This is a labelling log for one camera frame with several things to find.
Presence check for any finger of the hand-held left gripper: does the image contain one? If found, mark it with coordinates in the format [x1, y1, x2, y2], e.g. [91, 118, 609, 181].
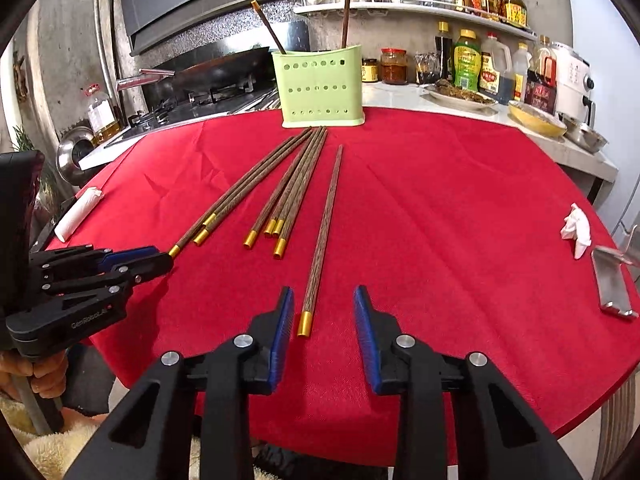
[42, 251, 174, 311]
[30, 245, 160, 281]

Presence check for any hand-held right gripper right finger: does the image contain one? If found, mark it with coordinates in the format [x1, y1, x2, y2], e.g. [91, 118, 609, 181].
[353, 285, 585, 480]

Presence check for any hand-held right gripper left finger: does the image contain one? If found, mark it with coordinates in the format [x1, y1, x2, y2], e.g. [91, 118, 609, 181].
[64, 286, 296, 480]

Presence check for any green perforated chopstick holder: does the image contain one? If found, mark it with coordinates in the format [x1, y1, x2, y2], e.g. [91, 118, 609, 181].
[271, 45, 367, 129]

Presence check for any person's left hand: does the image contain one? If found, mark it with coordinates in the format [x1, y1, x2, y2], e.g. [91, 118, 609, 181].
[0, 350, 69, 402]

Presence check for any white roll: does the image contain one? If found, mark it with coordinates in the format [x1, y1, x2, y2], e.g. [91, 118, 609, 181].
[54, 186, 105, 243]

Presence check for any black flat device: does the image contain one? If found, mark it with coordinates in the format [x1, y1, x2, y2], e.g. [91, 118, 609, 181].
[30, 192, 78, 253]

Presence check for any steel pot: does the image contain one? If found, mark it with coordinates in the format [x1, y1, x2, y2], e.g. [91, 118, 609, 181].
[55, 127, 98, 186]

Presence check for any cream fluffy cloth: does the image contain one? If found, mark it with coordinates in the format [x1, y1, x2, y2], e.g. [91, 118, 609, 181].
[0, 395, 116, 480]

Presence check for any red-capped cooking oil bottle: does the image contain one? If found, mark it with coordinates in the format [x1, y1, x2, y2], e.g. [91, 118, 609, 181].
[82, 82, 123, 143]

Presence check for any green plant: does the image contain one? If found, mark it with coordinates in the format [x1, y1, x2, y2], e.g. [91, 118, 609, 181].
[10, 125, 56, 201]

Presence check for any black gas stove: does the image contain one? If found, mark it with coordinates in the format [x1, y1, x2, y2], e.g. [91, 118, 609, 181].
[102, 85, 281, 148]

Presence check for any black wok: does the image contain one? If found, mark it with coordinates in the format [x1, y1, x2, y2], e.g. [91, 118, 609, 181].
[116, 46, 273, 96]

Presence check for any dried hanging plant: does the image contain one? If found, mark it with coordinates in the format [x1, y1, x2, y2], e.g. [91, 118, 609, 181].
[12, 50, 31, 98]

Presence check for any crumpled white tissue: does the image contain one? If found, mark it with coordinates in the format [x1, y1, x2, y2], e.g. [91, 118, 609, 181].
[559, 203, 593, 261]

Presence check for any white kitchen counter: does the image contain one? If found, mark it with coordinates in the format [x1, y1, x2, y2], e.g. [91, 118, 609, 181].
[77, 82, 620, 183]

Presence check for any folded metal stand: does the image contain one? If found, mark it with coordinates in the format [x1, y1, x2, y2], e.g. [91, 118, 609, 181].
[591, 225, 640, 321]

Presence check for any grey range hood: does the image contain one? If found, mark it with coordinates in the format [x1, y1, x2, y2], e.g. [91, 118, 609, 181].
[80, 0, 306, 58]

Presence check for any plate of cooked food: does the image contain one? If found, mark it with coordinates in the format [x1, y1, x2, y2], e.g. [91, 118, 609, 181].
[424, 79, 500, 111]

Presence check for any red chili sauce jar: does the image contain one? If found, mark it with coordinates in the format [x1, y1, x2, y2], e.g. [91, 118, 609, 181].
[380, 48, 409, 85]

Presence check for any yellow dish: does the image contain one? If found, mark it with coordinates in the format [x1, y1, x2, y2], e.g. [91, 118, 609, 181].
[507, 100, 568, 138]

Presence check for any glass of dark sauce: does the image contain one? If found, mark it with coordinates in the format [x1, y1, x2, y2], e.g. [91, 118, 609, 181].
[414, 52, 441, 85]

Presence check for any green plastic bottle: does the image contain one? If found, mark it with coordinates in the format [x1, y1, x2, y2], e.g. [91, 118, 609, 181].
[452, 29, 482, 92]

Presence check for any large dark liquid jug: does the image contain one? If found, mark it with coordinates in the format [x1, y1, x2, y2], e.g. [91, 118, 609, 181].
[479, 32, 515, 106]

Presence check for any yellow-capped soy sauce bottle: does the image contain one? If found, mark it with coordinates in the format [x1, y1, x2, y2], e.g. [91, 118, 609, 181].
[434, 21, 453, 83]

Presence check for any steel bowl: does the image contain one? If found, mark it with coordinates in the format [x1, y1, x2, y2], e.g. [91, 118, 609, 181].
[557, 112, 610, 153]

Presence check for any white plastic bottle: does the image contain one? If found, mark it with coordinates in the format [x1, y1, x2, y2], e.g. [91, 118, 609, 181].
[511, 42, 533, 102]

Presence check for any clear red-label oil bottle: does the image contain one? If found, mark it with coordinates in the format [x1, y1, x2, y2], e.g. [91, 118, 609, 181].
[530, 35, 558, 86]

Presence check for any white kitchen appliance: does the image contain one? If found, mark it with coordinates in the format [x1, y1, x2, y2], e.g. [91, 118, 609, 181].
[550, 42, 597, 128]

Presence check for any white refrigerator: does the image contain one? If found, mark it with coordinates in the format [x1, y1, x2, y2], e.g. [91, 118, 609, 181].
[560, 0, 640, 241]

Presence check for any white wall shelf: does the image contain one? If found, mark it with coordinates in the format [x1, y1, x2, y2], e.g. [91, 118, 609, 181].
[292, 0, 538, 41]

